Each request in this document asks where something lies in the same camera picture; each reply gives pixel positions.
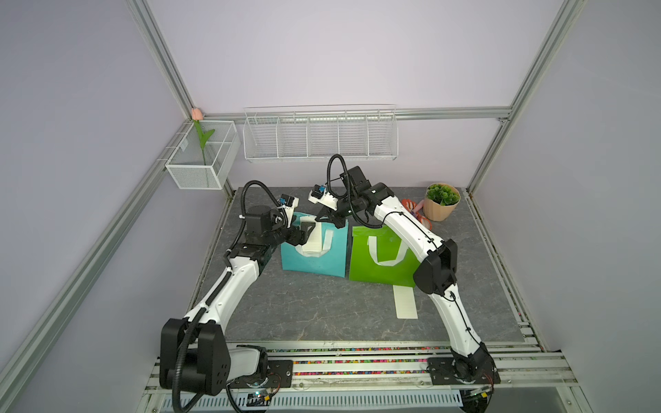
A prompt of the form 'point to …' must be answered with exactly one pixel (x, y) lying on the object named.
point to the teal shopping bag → (332, 264)
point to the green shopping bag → (380, 255)
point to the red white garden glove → (415, 207)
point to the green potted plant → (441, 197)
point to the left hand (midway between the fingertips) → (305, 221)
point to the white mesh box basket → (185, 164)
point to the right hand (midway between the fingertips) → (317, 215)
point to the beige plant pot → (437, 216)
